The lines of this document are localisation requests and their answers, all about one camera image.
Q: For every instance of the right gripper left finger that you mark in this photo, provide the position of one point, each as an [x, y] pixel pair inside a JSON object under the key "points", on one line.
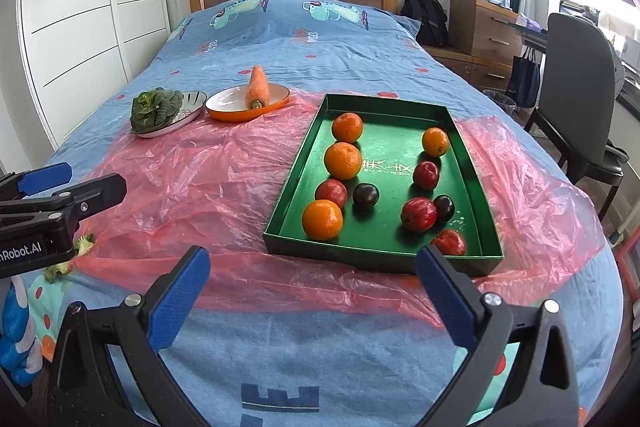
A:
{"points": [[84, 388]]}

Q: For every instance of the dark blue tote bag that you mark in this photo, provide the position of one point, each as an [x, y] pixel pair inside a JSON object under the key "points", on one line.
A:
{"points": [[524, 83]]}

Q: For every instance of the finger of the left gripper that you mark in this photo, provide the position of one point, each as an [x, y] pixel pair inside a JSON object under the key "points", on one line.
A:
{"points": [[79, 201], [16, 185]]}

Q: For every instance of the loose bok choy piece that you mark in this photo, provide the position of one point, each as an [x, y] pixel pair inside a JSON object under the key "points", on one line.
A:
{"points": [[82, 246]]}

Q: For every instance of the mandarin orange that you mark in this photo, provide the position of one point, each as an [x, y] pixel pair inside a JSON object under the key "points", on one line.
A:
{"points": [[347, 128], [343, 161]]}

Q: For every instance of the wooden drawer cabinet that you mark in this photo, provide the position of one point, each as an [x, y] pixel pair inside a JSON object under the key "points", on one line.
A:
{"points": [[482, 44]]}

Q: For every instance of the orange carrot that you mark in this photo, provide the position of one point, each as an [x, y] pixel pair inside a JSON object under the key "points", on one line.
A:
{"points": [[257, 93]]}

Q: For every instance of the blue patterned bedsheet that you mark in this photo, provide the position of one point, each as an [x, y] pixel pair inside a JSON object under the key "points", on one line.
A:
{"points": [[370, 369]]}

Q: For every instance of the pink plastic sheet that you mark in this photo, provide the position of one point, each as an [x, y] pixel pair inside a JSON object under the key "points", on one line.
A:
{"points": [[215, 185]]}

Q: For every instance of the orange with stem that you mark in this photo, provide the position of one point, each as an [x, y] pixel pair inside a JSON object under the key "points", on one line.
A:
{"points": [[322, 220], [435, 142]]}

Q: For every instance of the green bok choy on plate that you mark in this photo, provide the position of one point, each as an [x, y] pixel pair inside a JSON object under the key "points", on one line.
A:
{"points": [[154, 110]]}

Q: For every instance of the black mesh wastebasket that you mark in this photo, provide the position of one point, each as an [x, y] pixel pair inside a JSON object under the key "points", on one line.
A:
{"points": [[503, 101]]}

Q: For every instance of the small red apple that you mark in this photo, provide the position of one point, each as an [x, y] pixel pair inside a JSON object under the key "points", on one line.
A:
{"points": [[450, 243], [332, 190]]}

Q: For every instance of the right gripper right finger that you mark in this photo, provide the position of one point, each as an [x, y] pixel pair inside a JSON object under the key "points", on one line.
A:
{"points": [[541, 388]]}

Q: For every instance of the green rectangular tray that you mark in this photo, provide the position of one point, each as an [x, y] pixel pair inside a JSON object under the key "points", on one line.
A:
{"points": [[391, 147]]}

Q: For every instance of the orange rimmed white plate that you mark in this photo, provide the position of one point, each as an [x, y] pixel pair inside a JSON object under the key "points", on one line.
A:
{"points": [[229, 105]]}

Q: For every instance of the desk by window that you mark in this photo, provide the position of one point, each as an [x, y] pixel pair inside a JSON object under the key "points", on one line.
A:
{"points": [[573, 35]]}

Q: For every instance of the white wardrobe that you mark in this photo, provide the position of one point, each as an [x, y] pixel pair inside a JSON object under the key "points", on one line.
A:
{"points": [[61, 60]]}

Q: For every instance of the silver metal plate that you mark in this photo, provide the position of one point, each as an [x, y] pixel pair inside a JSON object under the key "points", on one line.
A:
{"points": [[192, 106]]}

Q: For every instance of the blue white gloved left hand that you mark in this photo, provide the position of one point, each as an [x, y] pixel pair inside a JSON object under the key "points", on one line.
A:
{"points": [[21, 353]]}

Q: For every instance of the dark plum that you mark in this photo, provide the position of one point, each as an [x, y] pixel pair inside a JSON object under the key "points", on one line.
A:
{"points": [[445, 209], [365, 195]]}

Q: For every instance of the grey office chair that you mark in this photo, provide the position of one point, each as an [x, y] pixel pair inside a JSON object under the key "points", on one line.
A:
{"points": [[574, 112]]}

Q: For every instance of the black backpack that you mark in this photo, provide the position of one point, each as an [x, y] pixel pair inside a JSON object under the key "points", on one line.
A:
{"points": [[433, 21]]}

